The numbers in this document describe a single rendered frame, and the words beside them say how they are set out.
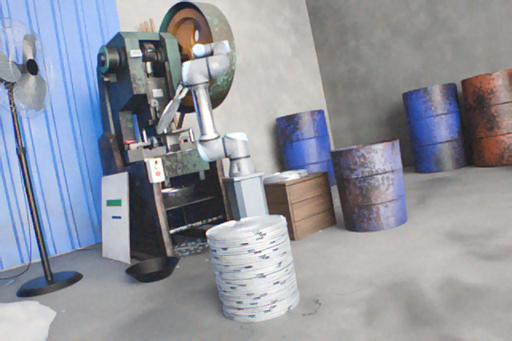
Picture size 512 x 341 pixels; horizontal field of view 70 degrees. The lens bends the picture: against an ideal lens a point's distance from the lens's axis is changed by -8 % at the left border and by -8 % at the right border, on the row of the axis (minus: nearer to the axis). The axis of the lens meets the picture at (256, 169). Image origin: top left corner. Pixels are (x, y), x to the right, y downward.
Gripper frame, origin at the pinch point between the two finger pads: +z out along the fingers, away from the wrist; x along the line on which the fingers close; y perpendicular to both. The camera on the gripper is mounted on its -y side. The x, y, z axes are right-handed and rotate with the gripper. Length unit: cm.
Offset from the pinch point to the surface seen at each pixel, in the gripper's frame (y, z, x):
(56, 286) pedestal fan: 36, 129, -3
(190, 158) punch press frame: -5.7, 29.8, 25.1
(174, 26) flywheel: -48, -49, -40
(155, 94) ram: -12.8, 5.2, -16.7
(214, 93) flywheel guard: -22.6, -16.1, 16.1
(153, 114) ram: -10.3, 17.0, -11.0
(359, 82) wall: -264, -153, 144
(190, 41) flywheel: -41, -43, -22
